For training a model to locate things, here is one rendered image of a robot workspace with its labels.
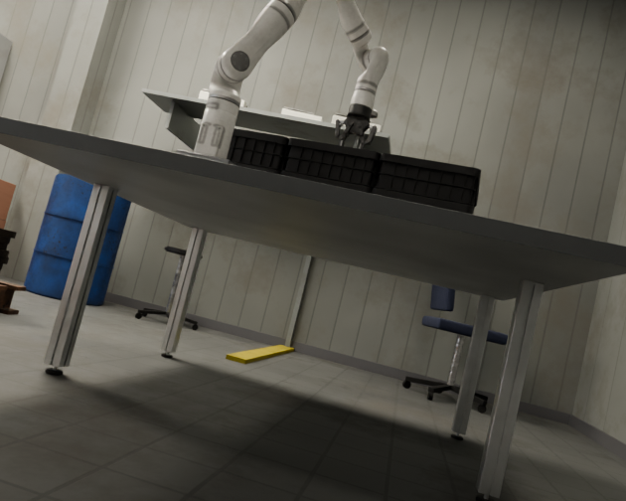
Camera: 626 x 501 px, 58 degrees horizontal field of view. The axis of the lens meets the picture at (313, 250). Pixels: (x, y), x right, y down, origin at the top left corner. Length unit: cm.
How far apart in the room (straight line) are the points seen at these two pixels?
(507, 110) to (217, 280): 281
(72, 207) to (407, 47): 304
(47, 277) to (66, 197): 61
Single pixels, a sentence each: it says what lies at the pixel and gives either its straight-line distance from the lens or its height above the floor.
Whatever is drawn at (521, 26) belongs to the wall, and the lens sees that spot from 534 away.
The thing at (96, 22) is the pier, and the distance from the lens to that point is 579.
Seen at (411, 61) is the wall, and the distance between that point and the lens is 514.
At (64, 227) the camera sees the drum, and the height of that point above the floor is 53.
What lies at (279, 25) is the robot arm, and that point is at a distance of 174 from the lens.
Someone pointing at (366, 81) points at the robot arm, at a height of 117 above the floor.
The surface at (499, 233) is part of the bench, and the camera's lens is 121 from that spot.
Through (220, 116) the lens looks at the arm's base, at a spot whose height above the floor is 88.
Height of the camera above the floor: 45
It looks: 5 degrees up
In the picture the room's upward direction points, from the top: 14 degrees clockwise
